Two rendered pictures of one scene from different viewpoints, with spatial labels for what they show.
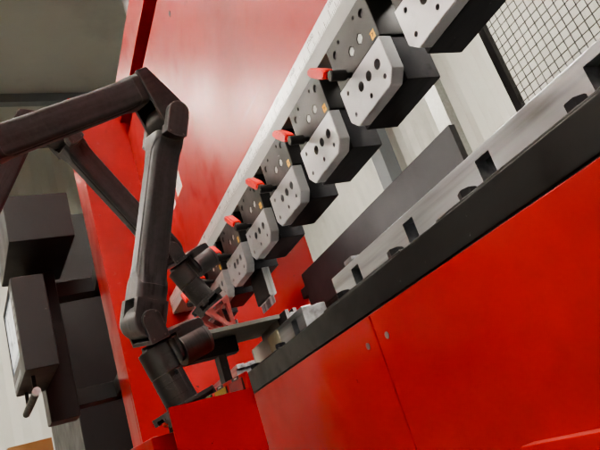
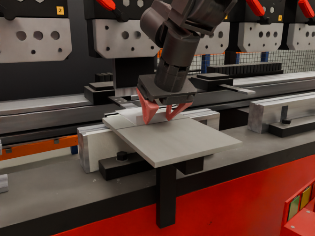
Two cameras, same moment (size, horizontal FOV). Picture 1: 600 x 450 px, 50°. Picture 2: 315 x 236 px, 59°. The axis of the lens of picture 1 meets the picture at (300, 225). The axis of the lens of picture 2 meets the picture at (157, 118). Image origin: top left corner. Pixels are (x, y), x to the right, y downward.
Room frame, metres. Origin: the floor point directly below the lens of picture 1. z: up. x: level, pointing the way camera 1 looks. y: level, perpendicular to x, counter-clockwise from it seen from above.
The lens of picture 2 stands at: (1.58, 0.82, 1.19)
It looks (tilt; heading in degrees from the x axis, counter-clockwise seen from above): 17 degrees down; 269
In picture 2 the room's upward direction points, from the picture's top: straight up
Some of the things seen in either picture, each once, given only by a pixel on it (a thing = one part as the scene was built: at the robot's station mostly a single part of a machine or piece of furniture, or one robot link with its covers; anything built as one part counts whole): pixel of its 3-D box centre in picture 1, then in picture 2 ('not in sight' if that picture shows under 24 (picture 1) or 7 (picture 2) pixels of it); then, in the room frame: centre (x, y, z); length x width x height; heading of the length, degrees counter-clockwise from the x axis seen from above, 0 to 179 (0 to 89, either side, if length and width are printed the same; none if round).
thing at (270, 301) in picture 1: (264, 290); (134, 75); (1.62, 0.14, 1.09); 0.10 x 0.02 x 0.10; 27
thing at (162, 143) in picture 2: (220, 337); (163, 130); (1.56, 0.27, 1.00); 0.26 x 0.18 x 0.01; 117
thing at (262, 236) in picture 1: (269, 217); (196, 20); (1.47, 0.06, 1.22); 0.15 x 0.09 x 0.17; 27
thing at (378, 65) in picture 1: (379, 62); not in sight; (0.93, -0.21, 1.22); 0.15 x 0.09 x 0.17; 27
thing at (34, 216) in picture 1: (45, 312); not in sight; (2.53, 1.12, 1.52); 0.51 x 0.25 x 0.85; 33
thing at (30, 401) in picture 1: (29, 396); not in sight; (2.49, 1.22, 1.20); 0.45 x 0.03 x 0.08; 33
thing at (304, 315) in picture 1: (290, 346); (154, 136); (1.58, 0.12, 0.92); 0.39 x 0.06 x 0.10; 27
